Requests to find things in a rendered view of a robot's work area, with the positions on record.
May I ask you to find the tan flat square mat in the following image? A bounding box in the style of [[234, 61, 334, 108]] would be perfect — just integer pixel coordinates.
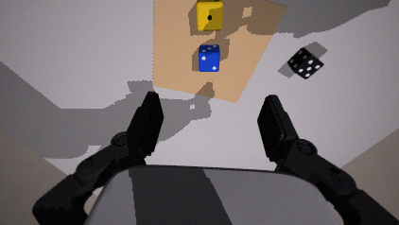
[[153, 0, 287, 103]]

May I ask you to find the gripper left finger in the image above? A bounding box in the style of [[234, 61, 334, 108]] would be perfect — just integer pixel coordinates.
[[32, 92, 164, 225]]

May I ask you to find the yellow die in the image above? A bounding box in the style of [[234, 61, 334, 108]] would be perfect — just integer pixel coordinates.
[[197, 0, 223, 31]]

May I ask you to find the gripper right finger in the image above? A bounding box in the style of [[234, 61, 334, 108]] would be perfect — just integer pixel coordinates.
[[257, 95, 399, 225]]

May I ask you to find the blue die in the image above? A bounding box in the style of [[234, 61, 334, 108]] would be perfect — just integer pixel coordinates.
[[199, 44, 220, 72]]

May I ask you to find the black die with white pips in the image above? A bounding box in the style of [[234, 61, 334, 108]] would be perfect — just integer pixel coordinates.
[[287, 48, 323, 79]]

